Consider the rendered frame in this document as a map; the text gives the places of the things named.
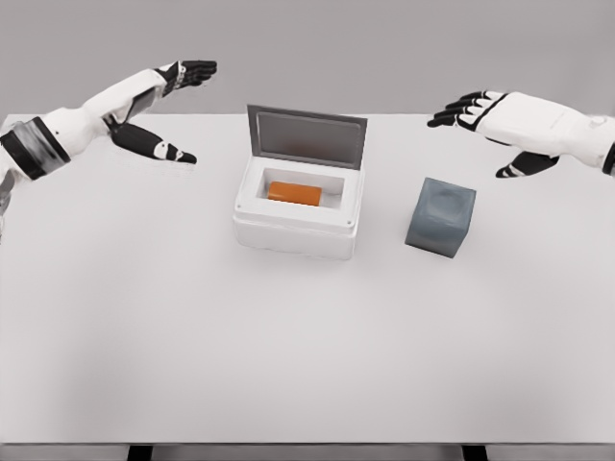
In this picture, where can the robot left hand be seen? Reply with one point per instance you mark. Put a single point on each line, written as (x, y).
(126, 94)

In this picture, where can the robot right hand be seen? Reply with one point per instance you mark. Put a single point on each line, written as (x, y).
(528, 120)

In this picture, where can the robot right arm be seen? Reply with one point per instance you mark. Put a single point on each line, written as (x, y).
(601, 141)

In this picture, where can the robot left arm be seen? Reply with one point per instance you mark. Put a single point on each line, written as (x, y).
(48, 137)

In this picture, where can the grey cube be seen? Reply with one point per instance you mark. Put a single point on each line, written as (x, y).
(439, 218)

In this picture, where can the orange block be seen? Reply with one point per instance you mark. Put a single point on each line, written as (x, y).
(294, 193)

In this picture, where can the white box with hinged lid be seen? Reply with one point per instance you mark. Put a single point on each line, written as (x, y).
(300, 192)

